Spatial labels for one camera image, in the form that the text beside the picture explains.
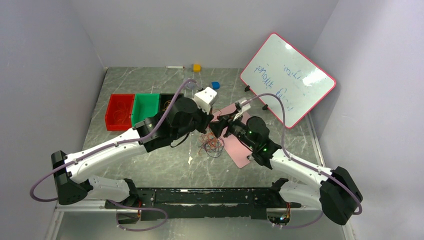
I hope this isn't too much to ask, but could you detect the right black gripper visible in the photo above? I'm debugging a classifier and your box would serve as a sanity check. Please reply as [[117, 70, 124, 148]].
[[209, 109, 257, 150]]

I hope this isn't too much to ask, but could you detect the cable pile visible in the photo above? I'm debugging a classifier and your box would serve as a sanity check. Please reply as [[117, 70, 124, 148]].
[[197, 130, 227, 159]]

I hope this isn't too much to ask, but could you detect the orange cable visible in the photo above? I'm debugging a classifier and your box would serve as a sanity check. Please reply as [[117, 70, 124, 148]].
[[112, 100, 132, 125]]

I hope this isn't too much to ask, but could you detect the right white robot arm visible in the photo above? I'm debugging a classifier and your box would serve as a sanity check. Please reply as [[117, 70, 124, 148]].
[[209, 114, 363, 226]]

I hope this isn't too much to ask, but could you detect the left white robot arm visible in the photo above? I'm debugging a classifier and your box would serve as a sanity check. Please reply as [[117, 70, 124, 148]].
[[51, 92, 216, 208]]

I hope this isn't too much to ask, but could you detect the pink clipboard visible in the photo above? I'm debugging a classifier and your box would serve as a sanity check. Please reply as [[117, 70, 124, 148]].
[[212, 103, 251, 169]]

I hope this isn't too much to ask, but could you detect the black plastic bin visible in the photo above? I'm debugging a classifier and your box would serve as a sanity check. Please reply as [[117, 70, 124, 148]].
[[158, 93, 175, 112]]

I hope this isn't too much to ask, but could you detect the green plastic bin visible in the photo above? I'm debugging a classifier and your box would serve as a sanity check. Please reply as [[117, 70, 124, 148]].
[[131, 93, 160, 127]]

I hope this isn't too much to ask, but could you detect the blue block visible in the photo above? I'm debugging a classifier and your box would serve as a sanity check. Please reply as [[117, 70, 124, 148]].
[[210, 81, 221, 90]]

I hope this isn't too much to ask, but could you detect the yellow cube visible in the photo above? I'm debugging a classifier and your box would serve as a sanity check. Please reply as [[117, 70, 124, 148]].
[[192, 64, 202, 73]]

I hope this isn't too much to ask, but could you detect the white marker pen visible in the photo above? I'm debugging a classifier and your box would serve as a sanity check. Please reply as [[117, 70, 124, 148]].
[[166, 65, 185, 69]]

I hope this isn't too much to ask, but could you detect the red plastic bin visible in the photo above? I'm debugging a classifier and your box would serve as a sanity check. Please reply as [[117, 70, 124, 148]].
[[104, 93, 135, 132]]

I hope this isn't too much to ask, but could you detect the pink framed whiteboard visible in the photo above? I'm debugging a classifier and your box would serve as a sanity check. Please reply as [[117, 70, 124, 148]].
[[240, 32, 336, 129]]

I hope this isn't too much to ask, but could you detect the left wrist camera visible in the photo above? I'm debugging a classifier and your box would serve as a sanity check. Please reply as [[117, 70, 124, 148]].
[[193, 87, 218, 115]]

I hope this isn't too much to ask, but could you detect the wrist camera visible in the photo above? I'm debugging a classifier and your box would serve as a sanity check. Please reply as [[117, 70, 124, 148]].
[[193, 87, 218, 115], [232, 97, 251, 121]]

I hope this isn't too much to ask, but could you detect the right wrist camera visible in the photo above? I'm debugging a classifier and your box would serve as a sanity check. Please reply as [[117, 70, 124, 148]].
[[232, 97, 251, 121]]

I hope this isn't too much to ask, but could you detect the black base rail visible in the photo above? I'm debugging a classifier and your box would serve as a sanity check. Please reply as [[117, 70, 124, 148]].
[[105, 187, 302, 221]]

